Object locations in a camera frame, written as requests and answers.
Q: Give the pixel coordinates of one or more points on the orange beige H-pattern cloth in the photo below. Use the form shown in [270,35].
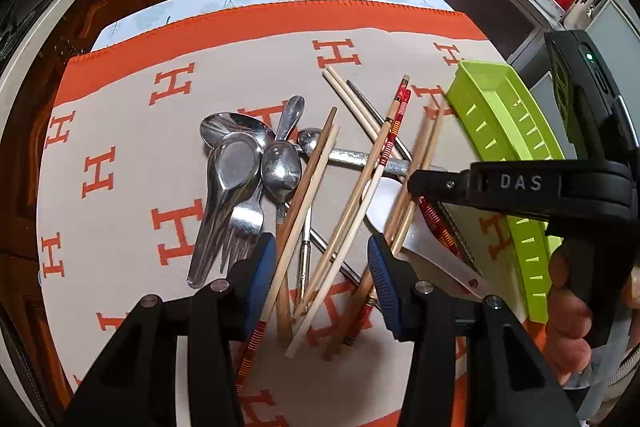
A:
[123,181]

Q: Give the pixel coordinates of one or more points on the small steel spoon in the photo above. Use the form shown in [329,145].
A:
[281,169]

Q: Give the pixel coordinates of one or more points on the large steel serving spoon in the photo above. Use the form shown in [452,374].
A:
[215,127]

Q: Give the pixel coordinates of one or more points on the textured handle steel spoon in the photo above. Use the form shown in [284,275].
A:
[306,142]

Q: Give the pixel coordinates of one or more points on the white ceramic soup spoon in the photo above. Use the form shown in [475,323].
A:
[421,241]

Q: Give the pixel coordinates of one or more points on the steel chinese soup spoon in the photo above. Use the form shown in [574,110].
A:
[232,167]

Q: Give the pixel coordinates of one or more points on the lime green plastic utensil tray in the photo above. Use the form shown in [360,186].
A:
[504,122]

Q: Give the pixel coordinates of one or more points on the steel fork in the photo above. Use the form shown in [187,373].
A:
[245,226]

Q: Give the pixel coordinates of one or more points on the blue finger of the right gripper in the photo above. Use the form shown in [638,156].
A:
[441,186]

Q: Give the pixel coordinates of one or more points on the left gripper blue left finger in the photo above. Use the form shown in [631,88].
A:
[250,280]

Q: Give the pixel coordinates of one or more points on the person's right hand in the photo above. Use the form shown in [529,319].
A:
[569,321]

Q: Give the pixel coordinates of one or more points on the red striped wooden chopstick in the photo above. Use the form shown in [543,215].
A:
[353,213]

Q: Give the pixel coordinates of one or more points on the pale chopstick red end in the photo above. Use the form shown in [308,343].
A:
[351,100]
[351,120]

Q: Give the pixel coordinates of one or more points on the light wooden chopstick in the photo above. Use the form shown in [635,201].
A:
[314,176]

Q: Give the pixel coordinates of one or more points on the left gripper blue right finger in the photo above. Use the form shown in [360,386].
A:
[394,281]

